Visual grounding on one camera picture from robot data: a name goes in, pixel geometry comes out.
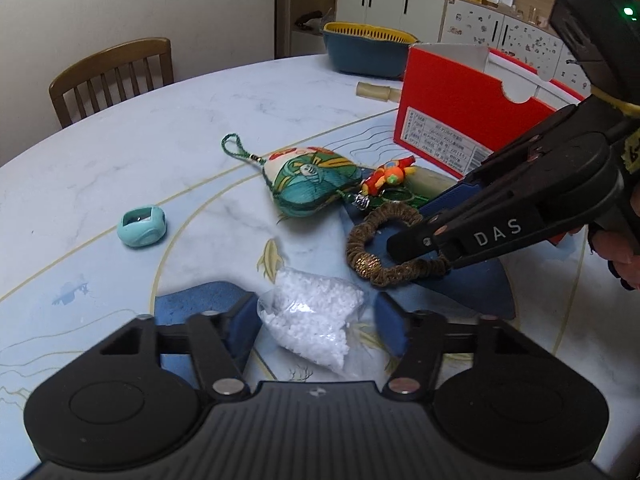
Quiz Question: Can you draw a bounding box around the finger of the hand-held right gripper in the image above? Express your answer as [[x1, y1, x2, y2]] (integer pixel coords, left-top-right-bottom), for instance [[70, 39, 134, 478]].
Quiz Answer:
[[417, 102, 593, 222], [387, 212, 461, 267]]

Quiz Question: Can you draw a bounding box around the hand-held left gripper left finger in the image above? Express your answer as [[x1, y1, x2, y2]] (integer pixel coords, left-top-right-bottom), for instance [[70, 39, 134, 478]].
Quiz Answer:
[[75, 292, 258, 401]]

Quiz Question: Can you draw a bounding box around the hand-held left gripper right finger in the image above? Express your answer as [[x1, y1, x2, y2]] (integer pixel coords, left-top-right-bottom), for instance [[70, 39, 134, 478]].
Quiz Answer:
[[375, 292, 561, 401]]

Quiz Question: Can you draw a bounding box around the brown hair scrunchie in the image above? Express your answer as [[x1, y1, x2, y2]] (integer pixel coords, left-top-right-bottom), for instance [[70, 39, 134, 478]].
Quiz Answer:
[[346, 205, 451, 288]]

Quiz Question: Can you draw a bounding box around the orange toy keychain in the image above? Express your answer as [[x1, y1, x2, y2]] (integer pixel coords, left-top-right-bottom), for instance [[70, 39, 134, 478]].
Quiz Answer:
[[361, 156, 417, 197]]

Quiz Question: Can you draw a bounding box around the bag of white beads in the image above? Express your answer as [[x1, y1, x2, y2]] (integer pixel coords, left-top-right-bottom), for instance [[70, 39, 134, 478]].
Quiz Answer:
[[257, 267, 366, 377]]

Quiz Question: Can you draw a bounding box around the red cardboard shoe box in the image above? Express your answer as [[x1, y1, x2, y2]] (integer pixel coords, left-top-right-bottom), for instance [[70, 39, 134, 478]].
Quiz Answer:
[[393, 42, 588, 181]]

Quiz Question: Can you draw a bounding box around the green embroidered sachet pouch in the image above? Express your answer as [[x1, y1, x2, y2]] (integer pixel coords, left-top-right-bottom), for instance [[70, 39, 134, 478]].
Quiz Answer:
[[221, 133, 362, 218]]

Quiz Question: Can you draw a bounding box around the person's right hand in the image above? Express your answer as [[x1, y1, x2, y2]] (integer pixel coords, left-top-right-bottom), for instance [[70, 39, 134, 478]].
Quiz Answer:
[[589, 220, 640, 291]]

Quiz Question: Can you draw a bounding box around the cream cylinder tube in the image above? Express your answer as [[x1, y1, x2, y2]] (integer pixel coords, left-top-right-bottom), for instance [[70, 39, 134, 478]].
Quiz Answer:
[[356, 81, 402, 104]]

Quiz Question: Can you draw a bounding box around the yellow and blue colander basket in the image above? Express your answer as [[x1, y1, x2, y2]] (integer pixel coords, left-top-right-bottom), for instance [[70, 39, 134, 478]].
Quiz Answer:
[[321, 21, 420, 80]]

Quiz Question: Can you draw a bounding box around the wooden chair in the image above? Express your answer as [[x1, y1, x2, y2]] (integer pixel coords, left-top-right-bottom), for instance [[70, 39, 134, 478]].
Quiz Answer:
[[48, 37, 174, 129]]

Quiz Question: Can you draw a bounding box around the teal ring counter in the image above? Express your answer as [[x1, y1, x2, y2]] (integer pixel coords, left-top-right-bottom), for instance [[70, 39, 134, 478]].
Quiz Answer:
[[117, 206, 166, 249]]

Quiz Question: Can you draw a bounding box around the white wall cabinet unit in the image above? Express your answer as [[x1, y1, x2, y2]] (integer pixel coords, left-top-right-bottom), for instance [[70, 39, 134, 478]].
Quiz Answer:
[[336, 0, 501, 43]]

